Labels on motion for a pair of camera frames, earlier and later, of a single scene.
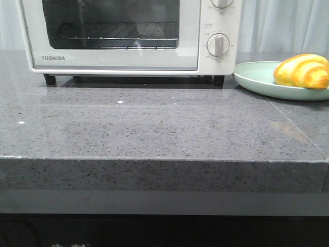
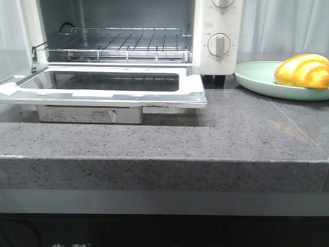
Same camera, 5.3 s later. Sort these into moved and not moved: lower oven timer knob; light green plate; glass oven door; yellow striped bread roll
Moved: glass oven door
Not moved: lower oven timer knob; yellow striped bread roll; light green plate
